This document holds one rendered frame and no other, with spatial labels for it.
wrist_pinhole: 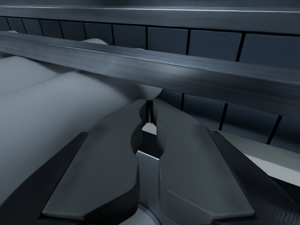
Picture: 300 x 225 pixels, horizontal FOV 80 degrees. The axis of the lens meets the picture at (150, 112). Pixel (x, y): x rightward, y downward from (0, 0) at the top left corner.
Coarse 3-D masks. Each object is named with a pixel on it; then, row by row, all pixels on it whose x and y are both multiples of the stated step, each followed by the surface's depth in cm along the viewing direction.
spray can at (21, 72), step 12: (0, 60) 12; (12, 60) 12; (24, 60) 12; (36, 60) 13; (0, 72) 11; (12, 72) 11; (24, 72) 12; (36, 72) 12; (48, 72) 13; (60, 72) 13; (0, 84) 11; (12, 84) 11; (24, 84) 11
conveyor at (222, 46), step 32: (32, 32) 24; (64, 32) 21; (96, 32) 18; (128, 32) 17; (160, 32) 15; (192, 32) 14; (224, 32) 13; (288, 64) 12; (160, 96) 18; (192, 96) 16; (224, 128) 16; (256, 128) 15; (288, 128) 13
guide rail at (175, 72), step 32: (0, 32) 14; (64, 64) 10; (96, 64) 9; (128, 64) 8; (160, 64) 7; (192, 64) 7; (224, 64) 7; (256, 64) 7; (224, 96) 6; (256, 96) 6; (288, 96) 5
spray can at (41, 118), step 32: (0, 96) 8; (32, 96) 8; (64, 96) 9; (96, 96) 10; (128, 96) 12; (0, 128) 7; (32, 128) 8; (64, 128) 8; (0, 160) 7; (32, 160) 7; (0, 192) 6
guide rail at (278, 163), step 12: (240, 144) 13; (252, 144) 13; (264, 144) 13; (252, 156) 12; (264, 156) 12; (276, 156) 12; (288, 156) 12; (264, 168) 12; (276, 168) 12; (288, 168) 11; (288, 180) 12
